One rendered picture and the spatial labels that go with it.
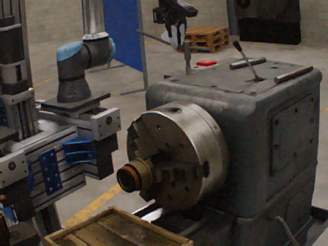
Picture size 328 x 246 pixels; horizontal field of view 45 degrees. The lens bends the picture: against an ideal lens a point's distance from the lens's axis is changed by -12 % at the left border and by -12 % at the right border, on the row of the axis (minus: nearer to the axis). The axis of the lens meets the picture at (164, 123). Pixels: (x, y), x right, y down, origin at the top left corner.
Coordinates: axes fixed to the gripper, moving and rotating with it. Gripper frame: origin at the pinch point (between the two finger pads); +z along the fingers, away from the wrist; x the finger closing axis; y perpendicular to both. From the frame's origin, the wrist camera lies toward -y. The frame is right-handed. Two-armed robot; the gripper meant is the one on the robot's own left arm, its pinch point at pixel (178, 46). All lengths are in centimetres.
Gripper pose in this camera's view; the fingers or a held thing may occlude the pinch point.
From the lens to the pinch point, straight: 145.5
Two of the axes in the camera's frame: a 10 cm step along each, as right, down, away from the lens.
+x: -6.8, 2.9, -6.7
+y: -7.2, -1.7, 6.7
